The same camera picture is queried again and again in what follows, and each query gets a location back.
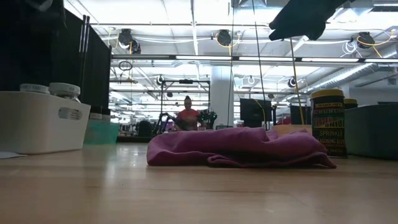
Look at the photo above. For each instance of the green translucent plastic bin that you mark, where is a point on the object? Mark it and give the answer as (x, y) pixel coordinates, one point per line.
(101, 133)

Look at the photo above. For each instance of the dark teal plastic bin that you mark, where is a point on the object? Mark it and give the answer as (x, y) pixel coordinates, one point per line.
(373, 130)

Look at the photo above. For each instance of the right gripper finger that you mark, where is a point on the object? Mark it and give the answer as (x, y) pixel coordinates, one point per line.
(281, 29)

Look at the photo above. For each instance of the purple cloth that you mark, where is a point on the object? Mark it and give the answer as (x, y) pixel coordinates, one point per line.
(233, 146)

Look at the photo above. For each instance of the small white paper card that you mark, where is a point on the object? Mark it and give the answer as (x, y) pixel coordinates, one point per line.
(11, 155)

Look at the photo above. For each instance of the long ceiling light bar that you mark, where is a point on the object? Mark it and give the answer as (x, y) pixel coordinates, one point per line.
(202, 57)

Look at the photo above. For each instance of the person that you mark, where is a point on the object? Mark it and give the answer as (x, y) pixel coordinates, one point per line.
(188, 118)

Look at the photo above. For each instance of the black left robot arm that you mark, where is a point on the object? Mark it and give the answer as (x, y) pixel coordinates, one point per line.
(40, 4)

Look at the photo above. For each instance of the white plastic bin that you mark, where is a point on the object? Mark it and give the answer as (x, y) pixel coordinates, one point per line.
(37, 124)

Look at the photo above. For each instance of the black metal frame rig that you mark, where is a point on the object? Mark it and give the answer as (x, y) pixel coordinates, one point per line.
(186, 81)

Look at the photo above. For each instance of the black computer monitor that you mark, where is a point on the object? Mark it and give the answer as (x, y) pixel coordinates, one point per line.
(297, 115)
(253, 112)

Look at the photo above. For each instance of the black curtain partition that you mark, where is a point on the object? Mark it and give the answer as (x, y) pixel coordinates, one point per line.
(93, 77)

